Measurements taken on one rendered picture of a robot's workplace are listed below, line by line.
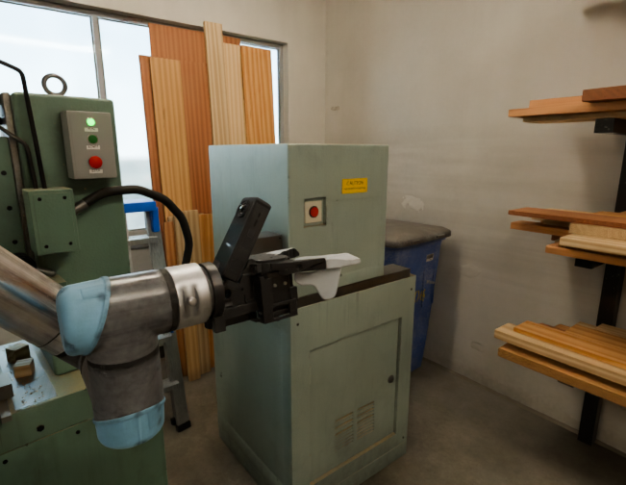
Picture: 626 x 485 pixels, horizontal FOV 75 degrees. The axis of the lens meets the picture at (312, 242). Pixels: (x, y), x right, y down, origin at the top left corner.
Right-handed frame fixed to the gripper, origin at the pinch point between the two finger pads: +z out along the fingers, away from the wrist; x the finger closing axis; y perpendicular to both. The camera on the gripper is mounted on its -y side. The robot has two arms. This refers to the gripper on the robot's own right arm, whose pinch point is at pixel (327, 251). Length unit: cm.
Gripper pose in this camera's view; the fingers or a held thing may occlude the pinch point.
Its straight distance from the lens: 62.3
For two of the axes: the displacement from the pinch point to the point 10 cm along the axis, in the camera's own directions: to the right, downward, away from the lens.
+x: 6.0, 0.4, -8.0
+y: 0.8, 9.9, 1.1
